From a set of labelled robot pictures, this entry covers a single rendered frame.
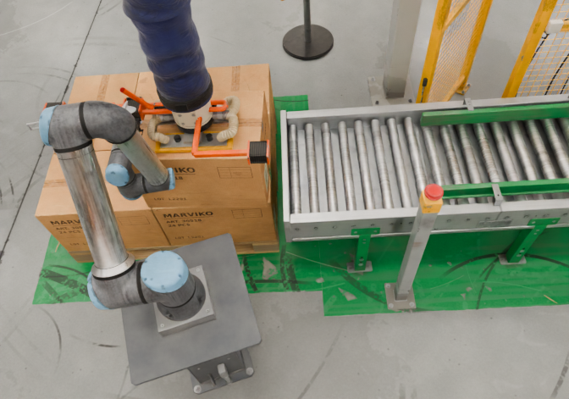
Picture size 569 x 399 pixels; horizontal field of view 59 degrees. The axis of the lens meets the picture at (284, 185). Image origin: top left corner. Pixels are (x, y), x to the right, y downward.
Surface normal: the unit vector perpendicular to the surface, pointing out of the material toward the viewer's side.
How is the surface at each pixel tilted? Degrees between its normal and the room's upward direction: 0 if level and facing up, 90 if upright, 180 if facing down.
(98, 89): 0
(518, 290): 0
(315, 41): 0
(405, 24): 90
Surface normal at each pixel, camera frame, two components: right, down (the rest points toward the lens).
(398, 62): 0.03, 0.83
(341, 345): -0.07, -0.56
